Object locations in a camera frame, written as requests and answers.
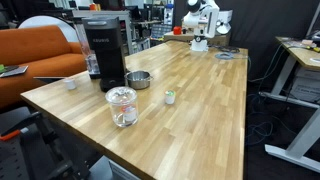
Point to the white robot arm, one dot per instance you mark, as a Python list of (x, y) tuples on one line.
[(201, 17)]

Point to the clear glass jar with lid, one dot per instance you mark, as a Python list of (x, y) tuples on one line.
[(123, 105)]

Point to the black Keurig coffee machine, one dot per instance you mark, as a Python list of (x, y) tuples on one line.
[(104, 38)]

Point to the white pod with colourful top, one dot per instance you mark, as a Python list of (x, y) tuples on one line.
[(170, 97)]

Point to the small steel pot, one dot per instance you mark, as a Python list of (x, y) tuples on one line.
[(138, 79)]

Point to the red box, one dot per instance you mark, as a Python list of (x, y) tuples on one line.
[(177, 30)]

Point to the clear water reservoir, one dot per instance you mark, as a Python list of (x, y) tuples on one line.
[(90, 57)]

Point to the cardboard box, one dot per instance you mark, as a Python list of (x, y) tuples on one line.
[(222, 40)]

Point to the small white cup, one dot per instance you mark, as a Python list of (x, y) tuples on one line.
[(70, 83)]

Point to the white round chair back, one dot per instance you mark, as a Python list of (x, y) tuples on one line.
[(43, 20)]

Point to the orange sofa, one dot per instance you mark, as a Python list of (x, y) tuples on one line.
[(45, 51)]

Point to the dark tablet on sofa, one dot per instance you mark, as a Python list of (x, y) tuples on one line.
[(17, 71)]

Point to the black metal stand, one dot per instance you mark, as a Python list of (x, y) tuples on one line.
[(26, 155)]

